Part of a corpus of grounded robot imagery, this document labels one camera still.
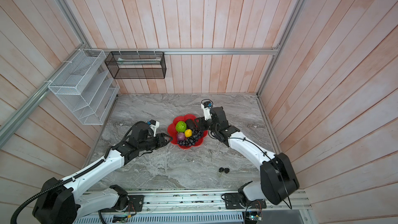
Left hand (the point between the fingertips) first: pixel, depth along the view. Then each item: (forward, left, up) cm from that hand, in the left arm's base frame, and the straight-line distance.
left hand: (170, 142), depth 80 cm
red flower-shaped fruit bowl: (+14, +1, -15) cm, 20 cm away
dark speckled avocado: (+17, -10, -8) cm, 22 cm away
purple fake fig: (+9, -4, -9) cm, 13 cm away
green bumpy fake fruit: (+14, -4, -7) cm, 16 cm away
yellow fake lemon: (+11, -9, -9) cm, 16 cm away
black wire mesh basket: (+53, +28, +11) cm, 61 cm away
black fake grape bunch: (+9, -14, -8) cm, 19 cm away
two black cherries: (-11, -30, -11) cm, 34 cm away
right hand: (+13, -14, +4) cm, 19 cm away
